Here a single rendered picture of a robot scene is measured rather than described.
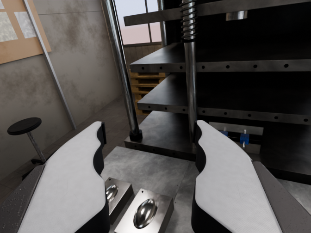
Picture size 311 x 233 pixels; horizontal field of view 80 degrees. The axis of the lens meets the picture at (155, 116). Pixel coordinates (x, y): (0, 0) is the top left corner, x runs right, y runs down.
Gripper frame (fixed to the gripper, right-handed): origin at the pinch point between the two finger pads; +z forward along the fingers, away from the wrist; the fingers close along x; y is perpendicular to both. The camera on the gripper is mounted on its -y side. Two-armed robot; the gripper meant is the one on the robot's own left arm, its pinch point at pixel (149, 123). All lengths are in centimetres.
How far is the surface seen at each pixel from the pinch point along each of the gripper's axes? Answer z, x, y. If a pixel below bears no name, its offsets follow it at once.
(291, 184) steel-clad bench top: 45, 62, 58
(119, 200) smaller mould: 43, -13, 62
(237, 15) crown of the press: 99, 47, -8
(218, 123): 77, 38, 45
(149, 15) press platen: 97, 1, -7
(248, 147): 70, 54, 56
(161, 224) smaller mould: 30, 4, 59
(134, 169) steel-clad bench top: 66, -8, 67
